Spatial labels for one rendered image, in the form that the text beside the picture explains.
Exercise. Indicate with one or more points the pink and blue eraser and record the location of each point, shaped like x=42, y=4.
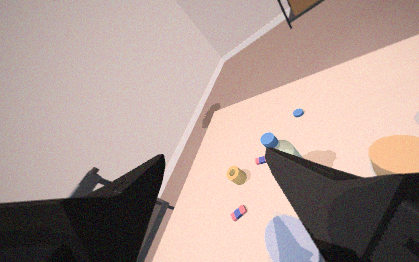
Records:
x=260, y=160
x=239, y=212

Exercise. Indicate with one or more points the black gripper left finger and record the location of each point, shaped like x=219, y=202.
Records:
x=106, y=225

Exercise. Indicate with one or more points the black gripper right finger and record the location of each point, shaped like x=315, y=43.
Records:
x=344, y=214

